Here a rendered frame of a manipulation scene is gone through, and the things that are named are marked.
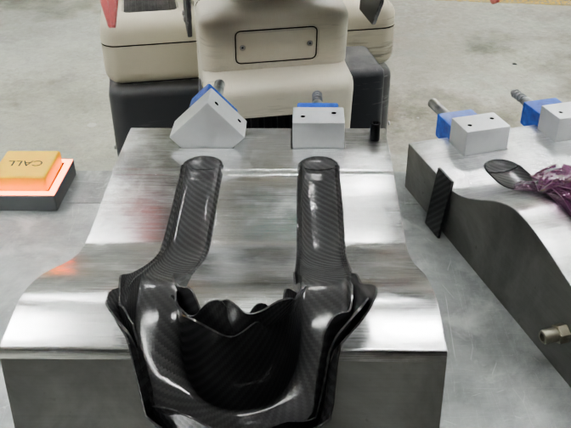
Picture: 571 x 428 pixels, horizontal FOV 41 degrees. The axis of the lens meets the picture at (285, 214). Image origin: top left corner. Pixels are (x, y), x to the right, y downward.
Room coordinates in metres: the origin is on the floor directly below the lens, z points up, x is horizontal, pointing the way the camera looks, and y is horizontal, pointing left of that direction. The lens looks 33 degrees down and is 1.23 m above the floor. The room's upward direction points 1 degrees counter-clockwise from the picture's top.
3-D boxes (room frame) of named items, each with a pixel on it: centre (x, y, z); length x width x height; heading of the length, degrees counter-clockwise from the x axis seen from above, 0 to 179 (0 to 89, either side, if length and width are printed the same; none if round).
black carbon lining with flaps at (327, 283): (0.46, 0.02, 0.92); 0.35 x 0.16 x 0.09; 178
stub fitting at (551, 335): (0.44, -0.20, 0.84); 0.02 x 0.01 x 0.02; 106
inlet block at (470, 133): (0.77, -0.19, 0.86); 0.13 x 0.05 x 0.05; 16
